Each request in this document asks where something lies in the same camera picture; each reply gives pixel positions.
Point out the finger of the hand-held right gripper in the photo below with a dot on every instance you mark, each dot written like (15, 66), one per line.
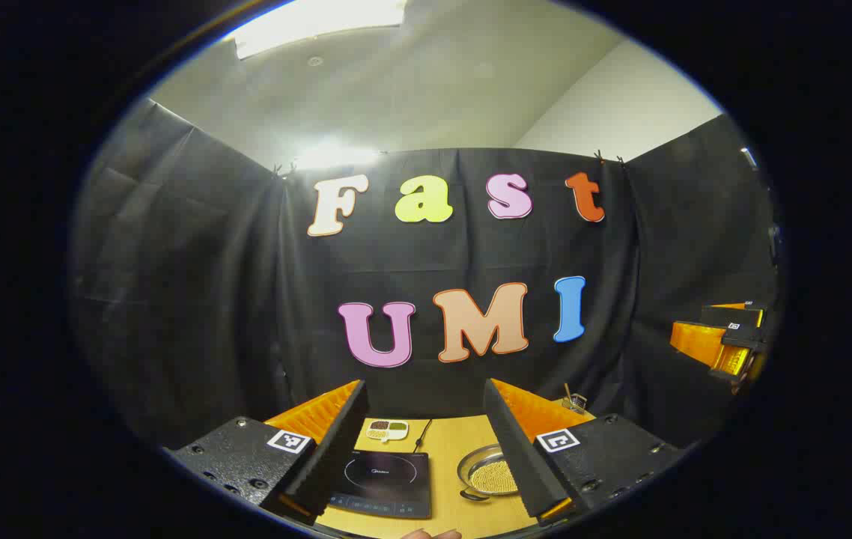
(733, 313)
(699, 340)

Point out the pile of yellow soybeans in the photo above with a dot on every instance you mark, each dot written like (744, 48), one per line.
(493, 477)

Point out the stainless steel pot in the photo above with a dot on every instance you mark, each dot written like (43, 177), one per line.
(471, 468)

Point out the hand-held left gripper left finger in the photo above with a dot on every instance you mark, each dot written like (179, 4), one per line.
(332, 457)

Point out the black induction cooktop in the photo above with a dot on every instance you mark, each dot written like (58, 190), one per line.
(385, 479)

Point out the glass cup with stick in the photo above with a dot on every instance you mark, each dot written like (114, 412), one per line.
(574, 403)

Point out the white divided bean dish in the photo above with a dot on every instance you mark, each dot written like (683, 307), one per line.
(387, 430)

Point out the black backdrop cloth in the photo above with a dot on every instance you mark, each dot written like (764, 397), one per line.
(209, 299)

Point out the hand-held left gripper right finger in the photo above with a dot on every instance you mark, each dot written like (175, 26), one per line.
(519, 457)

